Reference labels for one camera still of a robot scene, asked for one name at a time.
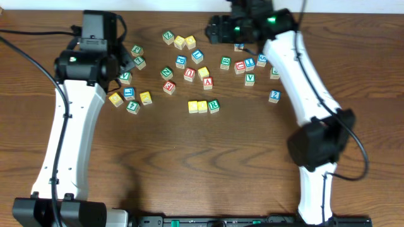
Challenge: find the blue l block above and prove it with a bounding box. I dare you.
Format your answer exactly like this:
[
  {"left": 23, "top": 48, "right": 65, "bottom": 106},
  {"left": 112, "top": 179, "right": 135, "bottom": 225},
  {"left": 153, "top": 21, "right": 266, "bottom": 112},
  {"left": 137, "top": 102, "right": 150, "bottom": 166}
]
[
  {"left": 123, "top": 87, "right": 136, "bottom": 100},
  {"left": 191, "top": 49, "right": 204, "bottom": 64}
]

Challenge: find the green R block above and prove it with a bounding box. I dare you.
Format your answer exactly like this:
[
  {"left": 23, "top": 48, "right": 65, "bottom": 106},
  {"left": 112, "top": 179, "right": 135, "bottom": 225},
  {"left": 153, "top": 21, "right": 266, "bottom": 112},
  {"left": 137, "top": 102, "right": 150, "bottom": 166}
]
[{"left": 208, "top": 100, "right": 220, "bottom": 114}]

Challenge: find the yellow O block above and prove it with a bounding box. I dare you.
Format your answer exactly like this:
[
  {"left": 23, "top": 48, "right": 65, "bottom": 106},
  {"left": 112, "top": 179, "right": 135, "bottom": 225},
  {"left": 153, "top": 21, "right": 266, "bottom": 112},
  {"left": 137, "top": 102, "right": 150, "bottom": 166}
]
[{"left": 197, "top": 100, "right": 208, "bottom": 114}]

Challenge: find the yellow C block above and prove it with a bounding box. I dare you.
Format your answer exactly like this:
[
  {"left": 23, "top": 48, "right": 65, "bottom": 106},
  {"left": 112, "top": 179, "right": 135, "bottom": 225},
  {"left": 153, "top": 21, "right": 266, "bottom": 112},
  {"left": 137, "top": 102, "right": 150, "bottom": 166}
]
[{"left": 187, "top": 100, "right": 198, "bottom": 114}]

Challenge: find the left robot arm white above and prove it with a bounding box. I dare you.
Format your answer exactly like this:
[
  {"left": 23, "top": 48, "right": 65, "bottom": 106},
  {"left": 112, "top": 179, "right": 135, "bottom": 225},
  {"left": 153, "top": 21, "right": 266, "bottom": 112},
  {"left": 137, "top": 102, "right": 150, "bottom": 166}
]
[{"left": 12, "top": 10, "right": 134, "bottom": 226}]

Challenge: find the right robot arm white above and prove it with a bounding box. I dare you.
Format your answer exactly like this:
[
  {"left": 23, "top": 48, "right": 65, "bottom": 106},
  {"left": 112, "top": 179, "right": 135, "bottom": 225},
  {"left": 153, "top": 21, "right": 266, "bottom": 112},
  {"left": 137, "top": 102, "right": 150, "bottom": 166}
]
[{"left": 205, "top": 1, "right": 355, "bottom": 226}]

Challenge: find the blue block near gripper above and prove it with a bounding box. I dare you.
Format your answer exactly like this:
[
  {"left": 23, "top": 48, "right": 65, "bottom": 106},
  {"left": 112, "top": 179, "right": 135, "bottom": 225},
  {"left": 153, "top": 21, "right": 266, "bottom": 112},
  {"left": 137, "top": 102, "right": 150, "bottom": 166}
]
[{"left": 234, "top": 44, "right": 244, "bottom": 52}]

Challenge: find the green V block left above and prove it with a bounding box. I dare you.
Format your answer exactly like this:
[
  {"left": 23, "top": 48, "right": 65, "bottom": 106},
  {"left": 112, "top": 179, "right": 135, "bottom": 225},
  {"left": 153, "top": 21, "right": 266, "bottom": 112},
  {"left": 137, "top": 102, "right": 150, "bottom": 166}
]
[{"left": 119, "top": 72, "right": 132, "bottom": 84}]

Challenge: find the green v block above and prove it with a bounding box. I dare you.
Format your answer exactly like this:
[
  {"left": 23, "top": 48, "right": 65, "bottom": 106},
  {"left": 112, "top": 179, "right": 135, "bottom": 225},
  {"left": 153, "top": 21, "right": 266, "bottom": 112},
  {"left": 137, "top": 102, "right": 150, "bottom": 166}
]
[
  {"left": 119, "top": 72, "right": 132, "bottom": 84},
  {"left": 245, "top": 74, "right": 256, "bottom": 86}
]

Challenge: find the green j block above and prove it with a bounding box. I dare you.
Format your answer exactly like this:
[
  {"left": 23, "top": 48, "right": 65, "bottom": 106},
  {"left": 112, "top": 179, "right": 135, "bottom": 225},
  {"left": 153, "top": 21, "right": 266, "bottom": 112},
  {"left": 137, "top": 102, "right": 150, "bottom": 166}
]
[
  {"left": 270, "top": 67, "right": 280, "bottom": 79},
  {"left": 131, "top": 45, "right": 144, "bottom": 57}
]

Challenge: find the blue 5 block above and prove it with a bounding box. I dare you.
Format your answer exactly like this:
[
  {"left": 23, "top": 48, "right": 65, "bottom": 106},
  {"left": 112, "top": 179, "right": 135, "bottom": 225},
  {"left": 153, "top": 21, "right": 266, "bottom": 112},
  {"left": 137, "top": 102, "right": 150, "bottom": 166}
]
[{"left": 256, "top": 54, "right": 267, "bottom": 67}]

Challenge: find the green 7 block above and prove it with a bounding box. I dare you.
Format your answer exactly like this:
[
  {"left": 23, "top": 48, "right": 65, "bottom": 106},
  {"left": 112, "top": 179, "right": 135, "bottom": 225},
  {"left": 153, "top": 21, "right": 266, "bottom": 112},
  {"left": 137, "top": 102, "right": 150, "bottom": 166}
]
[{"left": 133, "top": 56, "right": 146, "bottom": 70}]

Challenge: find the yellow G block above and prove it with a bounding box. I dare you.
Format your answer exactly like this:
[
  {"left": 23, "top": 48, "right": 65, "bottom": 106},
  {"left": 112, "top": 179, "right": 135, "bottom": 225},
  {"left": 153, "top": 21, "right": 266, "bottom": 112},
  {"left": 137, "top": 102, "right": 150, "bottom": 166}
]
[{"left": 109, "top": 93, "right": 124, "bottom": 107}]

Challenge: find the red C block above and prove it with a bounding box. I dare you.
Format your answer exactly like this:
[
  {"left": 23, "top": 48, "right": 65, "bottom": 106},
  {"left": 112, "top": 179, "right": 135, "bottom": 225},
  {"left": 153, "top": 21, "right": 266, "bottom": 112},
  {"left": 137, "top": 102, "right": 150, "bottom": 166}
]
[{"left": 234, "top": 61, "right": 246, "bottom": 74}]

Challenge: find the green B block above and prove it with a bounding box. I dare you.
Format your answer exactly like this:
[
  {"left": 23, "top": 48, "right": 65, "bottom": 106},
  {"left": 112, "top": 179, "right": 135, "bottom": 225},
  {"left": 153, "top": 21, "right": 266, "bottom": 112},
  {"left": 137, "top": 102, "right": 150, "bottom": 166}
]
[{"left": 220, "top": 56, "right": 231, "bottom": 70}]

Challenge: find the green V block right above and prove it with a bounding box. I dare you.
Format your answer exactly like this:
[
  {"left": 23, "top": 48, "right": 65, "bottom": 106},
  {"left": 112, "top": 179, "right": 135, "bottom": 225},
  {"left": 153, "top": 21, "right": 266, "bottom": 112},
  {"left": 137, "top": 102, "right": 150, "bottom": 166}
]
[{"left": 245, "top": 74, "right": 256, "bottom": 86}]

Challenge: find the green J block right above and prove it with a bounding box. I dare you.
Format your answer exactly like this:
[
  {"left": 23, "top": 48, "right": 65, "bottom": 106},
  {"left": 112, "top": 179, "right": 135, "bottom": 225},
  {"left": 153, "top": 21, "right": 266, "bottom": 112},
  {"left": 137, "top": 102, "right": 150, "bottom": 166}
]
[{"left": 270, "top": 67, "right": 280, "bottom": 79}]

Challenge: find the green 4 block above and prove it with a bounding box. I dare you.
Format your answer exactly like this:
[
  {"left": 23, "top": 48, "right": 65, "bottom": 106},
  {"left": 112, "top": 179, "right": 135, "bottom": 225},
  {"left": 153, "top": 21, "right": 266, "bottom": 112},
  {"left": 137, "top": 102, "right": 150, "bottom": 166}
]
[{"left": 126, "top": 101, "right": 140, "bottom": 115}]

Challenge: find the yellow K block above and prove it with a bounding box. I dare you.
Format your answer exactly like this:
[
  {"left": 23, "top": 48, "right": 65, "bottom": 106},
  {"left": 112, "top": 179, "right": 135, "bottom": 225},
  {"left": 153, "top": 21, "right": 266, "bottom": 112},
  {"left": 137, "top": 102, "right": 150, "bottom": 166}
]
[{"left": 140, "top": 91, "right": 153, "bottom": 105}]

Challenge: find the yellow block beside violin block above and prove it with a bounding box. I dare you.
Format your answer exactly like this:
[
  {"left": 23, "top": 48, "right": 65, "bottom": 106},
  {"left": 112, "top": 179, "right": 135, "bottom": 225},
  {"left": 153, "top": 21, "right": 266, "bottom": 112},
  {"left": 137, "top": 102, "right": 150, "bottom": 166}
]
[{"left": 185, "top": 35, "right": 196, "bottom": 50}]

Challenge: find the yellow block near A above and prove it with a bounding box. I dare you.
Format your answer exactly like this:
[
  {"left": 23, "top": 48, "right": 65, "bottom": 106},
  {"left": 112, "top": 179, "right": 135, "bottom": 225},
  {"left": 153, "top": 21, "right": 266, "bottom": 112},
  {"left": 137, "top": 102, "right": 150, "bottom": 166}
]
[{"left": 198, "top": 67, "right": 210, "bottom": 80}]

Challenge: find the green N block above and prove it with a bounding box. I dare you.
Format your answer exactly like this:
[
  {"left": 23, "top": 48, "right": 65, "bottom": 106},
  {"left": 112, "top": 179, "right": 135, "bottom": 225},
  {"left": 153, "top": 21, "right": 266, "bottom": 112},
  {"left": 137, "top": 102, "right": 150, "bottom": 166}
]
[{"left": 160, "top": 67, "right": 174, "bottom": 81}]

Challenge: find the green Z block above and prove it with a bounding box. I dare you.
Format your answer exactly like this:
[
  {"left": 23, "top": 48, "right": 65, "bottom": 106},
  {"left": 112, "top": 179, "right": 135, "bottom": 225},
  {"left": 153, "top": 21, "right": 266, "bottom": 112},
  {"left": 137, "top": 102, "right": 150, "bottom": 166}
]
[{"left": 162, "top": 30, "right": 175, "bottom": 45}]

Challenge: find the red A block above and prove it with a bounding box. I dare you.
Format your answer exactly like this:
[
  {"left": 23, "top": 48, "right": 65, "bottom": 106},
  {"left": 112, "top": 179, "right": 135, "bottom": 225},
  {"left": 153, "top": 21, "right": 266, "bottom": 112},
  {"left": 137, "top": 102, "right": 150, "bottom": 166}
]
[{"left": 203, "top": 77, "right": 213, "bottom": 90}]

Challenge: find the yellow block violin side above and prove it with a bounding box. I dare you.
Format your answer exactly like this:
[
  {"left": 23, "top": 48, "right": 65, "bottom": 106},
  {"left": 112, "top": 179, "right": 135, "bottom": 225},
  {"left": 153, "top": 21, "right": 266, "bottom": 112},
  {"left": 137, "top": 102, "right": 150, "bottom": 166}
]
[{"left": 174, "top": 35, "right": 186, "bottom": 50}]

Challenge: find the blue 2 block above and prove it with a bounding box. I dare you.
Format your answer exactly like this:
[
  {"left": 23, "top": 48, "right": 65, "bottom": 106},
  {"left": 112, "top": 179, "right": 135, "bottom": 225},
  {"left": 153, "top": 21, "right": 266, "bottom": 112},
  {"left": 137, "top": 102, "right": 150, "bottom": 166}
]
[{"left": 268, "top": 90, "right": 282, "bottom": 103}]

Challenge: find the red E block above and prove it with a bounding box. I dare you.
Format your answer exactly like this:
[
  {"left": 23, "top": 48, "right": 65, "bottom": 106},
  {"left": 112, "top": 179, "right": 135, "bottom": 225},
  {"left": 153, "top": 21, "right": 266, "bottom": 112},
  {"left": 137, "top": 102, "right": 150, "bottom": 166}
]
[{"left": 163, "top": 81, "right": 176, "bottom": 95}]

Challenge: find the red U block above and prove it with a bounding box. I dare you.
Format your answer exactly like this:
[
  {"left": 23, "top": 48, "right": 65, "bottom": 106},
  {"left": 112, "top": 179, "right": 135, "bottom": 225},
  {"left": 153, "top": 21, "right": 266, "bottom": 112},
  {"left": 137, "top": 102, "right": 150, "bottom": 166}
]
[{"left": 184, "top": 67, "right": 196, "bottom": 82}]

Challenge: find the blue P block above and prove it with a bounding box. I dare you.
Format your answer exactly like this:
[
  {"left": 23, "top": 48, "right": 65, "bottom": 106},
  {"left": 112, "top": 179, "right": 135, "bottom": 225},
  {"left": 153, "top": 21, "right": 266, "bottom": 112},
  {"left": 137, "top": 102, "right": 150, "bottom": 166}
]
[{"left": 175, "top": 55, "right": 187, "bottom": 69}]

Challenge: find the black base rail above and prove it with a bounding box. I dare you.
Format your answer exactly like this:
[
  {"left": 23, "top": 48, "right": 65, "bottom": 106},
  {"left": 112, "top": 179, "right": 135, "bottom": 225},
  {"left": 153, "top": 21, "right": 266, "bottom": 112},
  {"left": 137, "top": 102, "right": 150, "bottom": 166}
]
[{"left": 127, "top": 215, "right": 373, "bottom": 227}]

